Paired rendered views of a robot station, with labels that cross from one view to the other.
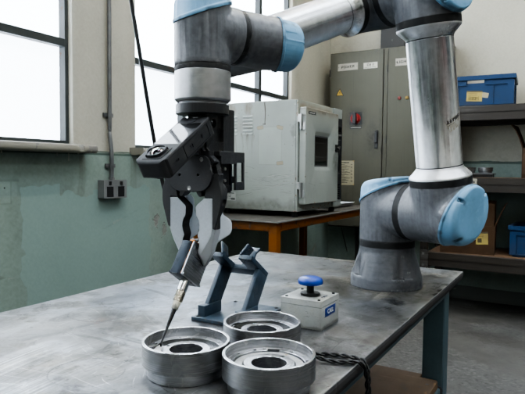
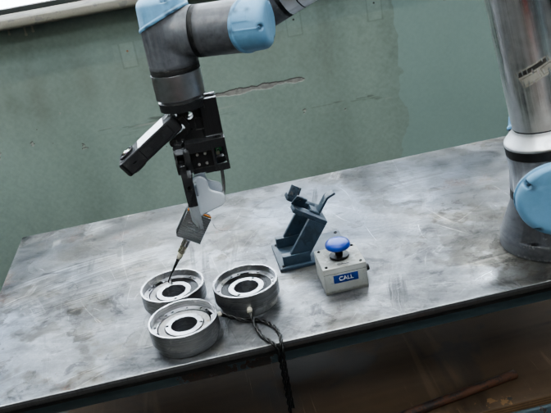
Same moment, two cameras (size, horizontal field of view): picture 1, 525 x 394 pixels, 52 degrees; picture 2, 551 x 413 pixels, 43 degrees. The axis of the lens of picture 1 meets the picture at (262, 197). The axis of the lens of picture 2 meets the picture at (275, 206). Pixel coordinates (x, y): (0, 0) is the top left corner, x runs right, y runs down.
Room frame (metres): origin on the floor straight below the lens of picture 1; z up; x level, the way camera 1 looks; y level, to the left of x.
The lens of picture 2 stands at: (0.20, -0.84, 1.39)
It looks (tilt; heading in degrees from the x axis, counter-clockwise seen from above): 24 degrees down; 54
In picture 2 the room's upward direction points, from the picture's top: 10 degrees counter-clockwise
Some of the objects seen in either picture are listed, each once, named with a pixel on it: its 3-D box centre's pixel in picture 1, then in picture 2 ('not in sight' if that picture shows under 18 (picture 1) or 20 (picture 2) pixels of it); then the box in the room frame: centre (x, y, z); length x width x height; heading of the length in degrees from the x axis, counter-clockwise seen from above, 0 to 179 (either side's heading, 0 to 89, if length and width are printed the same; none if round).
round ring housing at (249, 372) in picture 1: (269, 370); (184, 329); (0.59, -0.01, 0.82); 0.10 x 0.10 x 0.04
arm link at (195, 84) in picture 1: (201, 90); (178, 85); (0.72, 0.08, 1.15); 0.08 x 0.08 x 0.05
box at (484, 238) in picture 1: (470, 225); not in sight; (3.97, -1.56, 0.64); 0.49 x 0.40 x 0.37; 65
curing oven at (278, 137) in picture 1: (286, 159); not in sight; (3.30, -0.14, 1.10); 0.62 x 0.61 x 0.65; 150
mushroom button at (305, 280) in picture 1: (310, 291); (339, 253); (0.85, -0.08, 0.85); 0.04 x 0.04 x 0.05
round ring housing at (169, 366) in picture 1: (186, 356); (175, 295); (0.63, 0.09, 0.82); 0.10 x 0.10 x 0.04
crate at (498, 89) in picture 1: (477, 94); not in sight; (3.99, -1.59, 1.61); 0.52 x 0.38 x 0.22; 63
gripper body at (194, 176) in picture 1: (205, 150); (194, 134); (0.73, 0.08, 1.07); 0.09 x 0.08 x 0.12; 150
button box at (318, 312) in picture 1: (312, 306); (343, 266); (0.85, -0.08, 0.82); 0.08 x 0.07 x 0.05; 150
